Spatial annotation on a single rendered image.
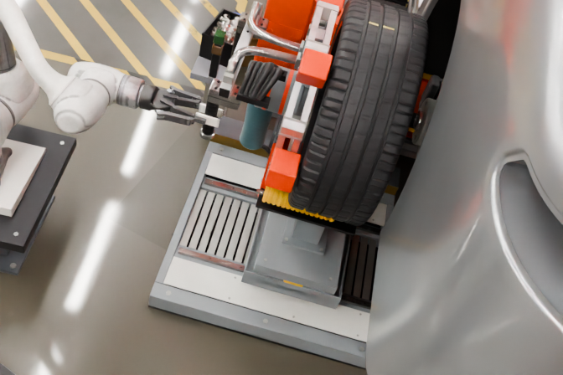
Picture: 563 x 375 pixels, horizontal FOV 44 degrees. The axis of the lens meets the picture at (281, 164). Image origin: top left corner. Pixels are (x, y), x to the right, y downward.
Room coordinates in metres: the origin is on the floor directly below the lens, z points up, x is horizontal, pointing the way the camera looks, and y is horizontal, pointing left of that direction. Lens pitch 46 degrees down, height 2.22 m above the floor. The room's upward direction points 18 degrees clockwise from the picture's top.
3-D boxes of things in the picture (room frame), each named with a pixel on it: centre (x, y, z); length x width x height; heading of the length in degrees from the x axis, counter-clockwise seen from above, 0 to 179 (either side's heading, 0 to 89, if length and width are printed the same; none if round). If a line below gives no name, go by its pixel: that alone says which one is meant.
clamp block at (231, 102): (1.43, 0.21, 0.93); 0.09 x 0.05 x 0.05; 92
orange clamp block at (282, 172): (1.29, -0.01, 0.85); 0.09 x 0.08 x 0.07; 2
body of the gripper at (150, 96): (1.42, 0.40, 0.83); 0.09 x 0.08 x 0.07; 92
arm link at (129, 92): (1.42, 0.47, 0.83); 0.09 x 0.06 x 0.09; 2
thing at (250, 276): (1.66, -0.16, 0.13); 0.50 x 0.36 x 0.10; 2
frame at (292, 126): (1.60, 0.01, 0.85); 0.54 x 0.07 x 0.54; 2
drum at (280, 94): (1.60, 0.08, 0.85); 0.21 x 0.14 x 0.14; 92
